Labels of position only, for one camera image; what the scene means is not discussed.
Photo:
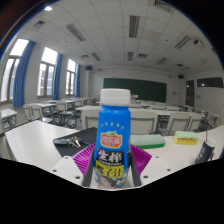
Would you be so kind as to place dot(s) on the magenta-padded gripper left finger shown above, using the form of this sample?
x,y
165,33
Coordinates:
x,y
68,168

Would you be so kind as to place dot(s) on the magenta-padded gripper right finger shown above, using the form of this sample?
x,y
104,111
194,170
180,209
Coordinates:
x,y
155,168

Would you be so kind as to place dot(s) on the blue white-capped drink bottle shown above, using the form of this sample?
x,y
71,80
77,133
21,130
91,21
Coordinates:
x,y
112,120

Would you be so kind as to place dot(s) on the bunch of keys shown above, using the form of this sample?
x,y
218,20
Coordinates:
x,y
71,141

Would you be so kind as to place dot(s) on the green rectangular sponge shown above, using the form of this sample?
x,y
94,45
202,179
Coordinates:
x,y
148,141

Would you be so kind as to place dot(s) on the black flat pad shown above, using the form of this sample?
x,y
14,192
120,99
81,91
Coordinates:
x,y
85,135

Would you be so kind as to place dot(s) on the yellow and green sponge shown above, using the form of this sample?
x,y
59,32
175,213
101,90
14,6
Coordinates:
x,y
186,138

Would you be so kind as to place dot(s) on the classroom desks and chairs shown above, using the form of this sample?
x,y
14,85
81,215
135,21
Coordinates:
x,y
173,121

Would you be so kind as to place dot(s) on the thin wooden stick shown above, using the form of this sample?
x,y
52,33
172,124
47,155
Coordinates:
x,y
206,134

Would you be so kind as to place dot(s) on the dark green chalkboard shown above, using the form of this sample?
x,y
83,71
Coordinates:
x,y
140,89

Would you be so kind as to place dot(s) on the dark classroom door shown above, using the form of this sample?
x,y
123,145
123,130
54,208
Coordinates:
x,y
190,93

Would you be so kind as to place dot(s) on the blue curtain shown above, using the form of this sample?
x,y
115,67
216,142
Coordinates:
x,y
57,76
21,76
77,80

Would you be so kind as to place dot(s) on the ceiling lights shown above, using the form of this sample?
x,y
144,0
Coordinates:
x,y
134,26

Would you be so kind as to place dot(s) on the dark high wall window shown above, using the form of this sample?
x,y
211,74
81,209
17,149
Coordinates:
x,y
210,82

